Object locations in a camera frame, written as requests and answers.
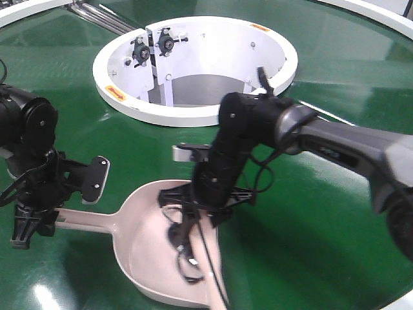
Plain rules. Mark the orange arrow warning sticker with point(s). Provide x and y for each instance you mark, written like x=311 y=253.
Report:
x=116 y=93

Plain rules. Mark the green conveyor belt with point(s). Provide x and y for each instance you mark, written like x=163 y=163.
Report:
x=310 y=242

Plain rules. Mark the white rim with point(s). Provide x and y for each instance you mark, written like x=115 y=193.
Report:
x=28 y=8
x=376 y=13

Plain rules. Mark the white outer rim left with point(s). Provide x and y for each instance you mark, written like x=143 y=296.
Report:
x=28 y=8

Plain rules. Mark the black wrist camera left side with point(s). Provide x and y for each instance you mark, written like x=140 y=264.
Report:
x=94 y=181

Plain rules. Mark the white inner ring guard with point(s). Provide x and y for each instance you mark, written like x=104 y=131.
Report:
x=222 y=55

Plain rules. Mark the steel rollers upper left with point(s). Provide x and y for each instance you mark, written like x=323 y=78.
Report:
x=100 y=16

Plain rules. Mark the white outer rim right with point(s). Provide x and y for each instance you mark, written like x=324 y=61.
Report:
x=376 y=13

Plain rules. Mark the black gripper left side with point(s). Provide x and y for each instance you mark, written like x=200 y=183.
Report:
x=46 y=184

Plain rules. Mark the left green bearing block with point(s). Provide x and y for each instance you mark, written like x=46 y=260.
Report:
x=141 y=52

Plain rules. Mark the beige hand brush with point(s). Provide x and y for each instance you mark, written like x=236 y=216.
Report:
x=205 y=246

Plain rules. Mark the orange sticker far rim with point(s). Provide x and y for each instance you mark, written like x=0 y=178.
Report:
x=260 y=27

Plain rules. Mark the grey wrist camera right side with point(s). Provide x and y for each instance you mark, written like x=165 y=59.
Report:
x=190 y=152

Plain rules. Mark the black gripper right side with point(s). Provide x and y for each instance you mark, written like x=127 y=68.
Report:
x=212 y=189

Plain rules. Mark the beige plastic dustpan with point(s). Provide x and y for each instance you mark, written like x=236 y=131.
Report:
x=141 y=246

